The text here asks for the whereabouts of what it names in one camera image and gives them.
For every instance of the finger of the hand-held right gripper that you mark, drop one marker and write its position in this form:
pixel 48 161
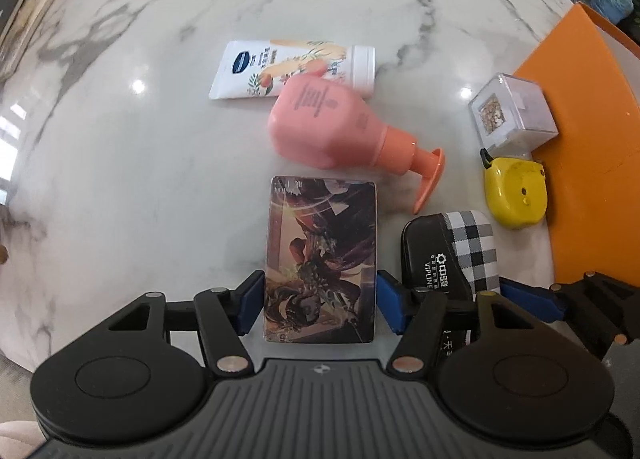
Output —
pixel 532 300

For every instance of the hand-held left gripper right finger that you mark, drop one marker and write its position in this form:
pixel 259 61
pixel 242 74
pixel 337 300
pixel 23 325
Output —
pixel 392 301

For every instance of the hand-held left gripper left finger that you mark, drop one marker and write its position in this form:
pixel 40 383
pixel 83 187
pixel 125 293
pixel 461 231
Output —
pixel 250 301

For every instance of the black checked case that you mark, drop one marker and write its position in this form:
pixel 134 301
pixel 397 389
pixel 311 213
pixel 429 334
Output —
pixel 440 249

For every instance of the illustrated card box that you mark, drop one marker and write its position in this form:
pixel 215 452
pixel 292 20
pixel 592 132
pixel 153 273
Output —
pixel 320 249

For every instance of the yellow tape measure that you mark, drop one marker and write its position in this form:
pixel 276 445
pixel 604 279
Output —
pixel 515 189

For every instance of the orange cardboard box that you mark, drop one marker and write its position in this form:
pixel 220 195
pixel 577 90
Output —
pixel 590 139

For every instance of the clear plastic box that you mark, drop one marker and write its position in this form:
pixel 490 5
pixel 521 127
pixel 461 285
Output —
pixel 515 109

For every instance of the pink pump bottle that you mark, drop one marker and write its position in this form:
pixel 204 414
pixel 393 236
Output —
pixel 320 119

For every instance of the white printed tube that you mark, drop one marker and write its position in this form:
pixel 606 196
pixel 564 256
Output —
pixel 250 69

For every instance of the stack of pale books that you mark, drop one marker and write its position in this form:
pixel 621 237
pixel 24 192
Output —
pixel 25 24

